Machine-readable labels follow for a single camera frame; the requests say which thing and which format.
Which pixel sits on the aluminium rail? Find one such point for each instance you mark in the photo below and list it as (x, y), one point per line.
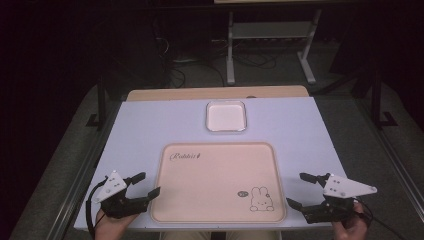
(78, 180)
(393, 153)

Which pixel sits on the white metal desk frame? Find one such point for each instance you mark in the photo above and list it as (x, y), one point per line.
(266, 30)

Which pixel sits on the person's left hand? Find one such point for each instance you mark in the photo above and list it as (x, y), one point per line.
(111, 227)

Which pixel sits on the pink tray with rabbit print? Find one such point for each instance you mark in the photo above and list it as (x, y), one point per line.
(213, 186)

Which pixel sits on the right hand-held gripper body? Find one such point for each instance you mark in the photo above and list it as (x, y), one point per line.
(343, 187)

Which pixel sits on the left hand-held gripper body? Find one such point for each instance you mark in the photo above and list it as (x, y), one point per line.
(111, 186)

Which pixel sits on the white square dish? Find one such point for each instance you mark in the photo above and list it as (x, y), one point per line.
(226, 115)

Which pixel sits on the black metal stand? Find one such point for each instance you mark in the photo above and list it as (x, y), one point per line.
(101, 106)
(378, 106)

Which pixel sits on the person's right hand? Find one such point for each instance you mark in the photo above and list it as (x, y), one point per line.
(350, 230)

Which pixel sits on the white table mat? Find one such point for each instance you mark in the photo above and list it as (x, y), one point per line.
(143, 133)

